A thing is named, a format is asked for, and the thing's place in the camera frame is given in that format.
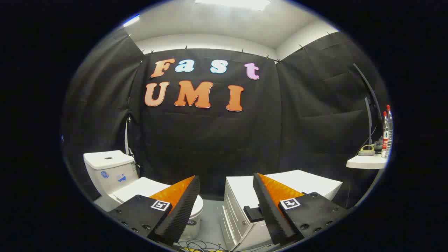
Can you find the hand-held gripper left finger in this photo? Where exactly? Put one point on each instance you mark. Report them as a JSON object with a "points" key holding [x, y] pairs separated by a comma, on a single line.
{"points": [[182, 213]]}

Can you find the black block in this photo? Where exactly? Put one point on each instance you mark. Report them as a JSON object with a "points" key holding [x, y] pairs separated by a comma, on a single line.
{"points": [[252, 213]]}

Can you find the clear water bottle red cap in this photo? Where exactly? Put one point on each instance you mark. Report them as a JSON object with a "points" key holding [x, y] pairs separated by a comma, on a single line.
{"points": [[385, 136], [390, 126]]}

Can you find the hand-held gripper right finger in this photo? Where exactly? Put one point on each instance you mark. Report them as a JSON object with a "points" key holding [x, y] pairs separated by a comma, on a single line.
{"points": [[271, 213]]}

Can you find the large ceiling light panel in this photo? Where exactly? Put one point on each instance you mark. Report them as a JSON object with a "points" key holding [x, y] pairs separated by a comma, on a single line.
{"points": [[232, 3]]}

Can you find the black backdrop cloth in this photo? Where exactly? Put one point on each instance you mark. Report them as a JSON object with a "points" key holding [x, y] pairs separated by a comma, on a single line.
{"points": [[210, 140]]}

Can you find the white pipe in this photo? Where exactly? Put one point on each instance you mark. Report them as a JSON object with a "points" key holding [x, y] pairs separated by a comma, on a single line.
{"points": [[127, 136]]}

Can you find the white toilet lid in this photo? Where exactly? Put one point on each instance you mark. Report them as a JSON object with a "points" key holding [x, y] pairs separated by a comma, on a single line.
{"points": [[140, 187]]}

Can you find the white drawer cabinet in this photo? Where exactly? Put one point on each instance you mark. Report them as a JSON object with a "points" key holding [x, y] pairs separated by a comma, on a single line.
{"points": [[308, 182]]}

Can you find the white shelf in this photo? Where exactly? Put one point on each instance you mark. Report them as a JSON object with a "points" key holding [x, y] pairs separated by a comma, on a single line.
{"points": [[365, 162]]}

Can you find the white toilet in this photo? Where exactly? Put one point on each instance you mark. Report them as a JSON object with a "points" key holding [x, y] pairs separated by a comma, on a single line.
{"points": [[108, 168]]}

